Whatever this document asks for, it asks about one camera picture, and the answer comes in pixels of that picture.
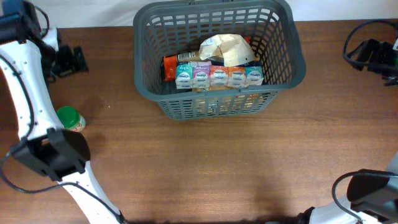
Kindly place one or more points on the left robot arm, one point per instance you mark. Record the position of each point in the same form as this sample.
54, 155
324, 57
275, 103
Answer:
31, 59

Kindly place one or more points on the orange pasta packet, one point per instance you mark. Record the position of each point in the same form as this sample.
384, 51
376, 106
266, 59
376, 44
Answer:
170, 62

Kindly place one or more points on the yellow coffee bag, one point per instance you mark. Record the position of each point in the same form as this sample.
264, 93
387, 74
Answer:
228, 105

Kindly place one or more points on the green-lid jar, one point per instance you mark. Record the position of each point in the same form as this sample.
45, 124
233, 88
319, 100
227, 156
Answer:
71, 119

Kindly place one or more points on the blue tea box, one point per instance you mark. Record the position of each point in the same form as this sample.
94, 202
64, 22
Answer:
214, 74

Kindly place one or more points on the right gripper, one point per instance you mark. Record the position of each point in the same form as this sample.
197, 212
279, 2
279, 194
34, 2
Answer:
382, 53

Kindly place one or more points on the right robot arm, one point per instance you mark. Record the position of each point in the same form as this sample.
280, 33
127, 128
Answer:
364, 196

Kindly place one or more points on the beige paper bag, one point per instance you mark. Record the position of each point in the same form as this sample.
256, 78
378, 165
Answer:
232, 48

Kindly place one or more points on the grey plastic basket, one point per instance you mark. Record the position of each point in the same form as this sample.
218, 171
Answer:
174, 27

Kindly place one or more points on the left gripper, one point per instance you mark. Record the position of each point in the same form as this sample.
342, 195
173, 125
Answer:
71, 58

